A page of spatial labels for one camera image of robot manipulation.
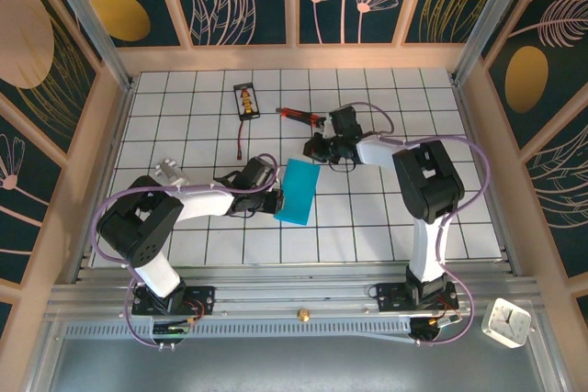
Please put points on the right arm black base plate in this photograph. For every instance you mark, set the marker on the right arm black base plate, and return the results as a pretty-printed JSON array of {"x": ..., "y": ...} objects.
[{"x": 390, "y": 295}]

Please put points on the red black utility knife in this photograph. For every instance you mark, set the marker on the red black utility knife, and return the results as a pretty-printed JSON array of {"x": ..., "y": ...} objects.
[{"x": 294, "y": 113}]

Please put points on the brass knob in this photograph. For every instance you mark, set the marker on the brass knob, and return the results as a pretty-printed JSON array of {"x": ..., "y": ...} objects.
[{"x": 301, "y": 315}]

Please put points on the small black controller board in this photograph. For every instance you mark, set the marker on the small black controller board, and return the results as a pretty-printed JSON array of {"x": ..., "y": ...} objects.
[
  {"x": 432, "y": 325},
  {"x": 171, "y": 329}
]

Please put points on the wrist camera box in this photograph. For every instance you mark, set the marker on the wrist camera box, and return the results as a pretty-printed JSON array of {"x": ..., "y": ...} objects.
[
  {"x": 255, "y": 172},
  {"x": 344, "y": 120}
]

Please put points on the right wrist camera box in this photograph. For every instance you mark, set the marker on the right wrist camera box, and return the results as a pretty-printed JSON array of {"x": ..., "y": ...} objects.
[{"x": 344, "y": 120}]

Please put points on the white square clock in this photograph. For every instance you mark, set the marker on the white square clock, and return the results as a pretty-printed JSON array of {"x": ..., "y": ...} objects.
[{"x": 505, "y": 322}]

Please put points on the black battery with red lead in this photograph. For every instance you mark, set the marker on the black battery with red lead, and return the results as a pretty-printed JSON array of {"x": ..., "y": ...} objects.
[{"x": 247, "y": 103}]

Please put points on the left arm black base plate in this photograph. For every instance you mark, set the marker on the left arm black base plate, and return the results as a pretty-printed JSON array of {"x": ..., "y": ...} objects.
[{"x": 202, "y": 298}]

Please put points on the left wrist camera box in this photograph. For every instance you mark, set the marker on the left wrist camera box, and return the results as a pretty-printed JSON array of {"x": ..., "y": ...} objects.
[{"x": 255, "y": 172}]

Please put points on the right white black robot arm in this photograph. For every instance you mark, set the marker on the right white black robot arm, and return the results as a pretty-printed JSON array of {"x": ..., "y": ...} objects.
[{"x": 427, "y": 245}]

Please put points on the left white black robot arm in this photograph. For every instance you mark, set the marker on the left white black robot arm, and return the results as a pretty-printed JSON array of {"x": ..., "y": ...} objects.
[{"x": 202, "y": 204}]

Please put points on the aluminium frame post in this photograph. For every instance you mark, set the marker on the aluminium frame post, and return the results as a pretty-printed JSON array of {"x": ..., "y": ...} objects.
[
  {"x": 92, "y": 29},
  {"x": 487, "y": 20}
]

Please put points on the blue paper sheet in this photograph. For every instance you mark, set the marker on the blue paper sheet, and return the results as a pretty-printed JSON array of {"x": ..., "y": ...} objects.
[{"x": 298, "y": 190}]

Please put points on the aluminium front rail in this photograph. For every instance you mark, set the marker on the aluminium front rail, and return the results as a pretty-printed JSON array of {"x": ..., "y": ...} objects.
[{"x": 285, "y": 293}]

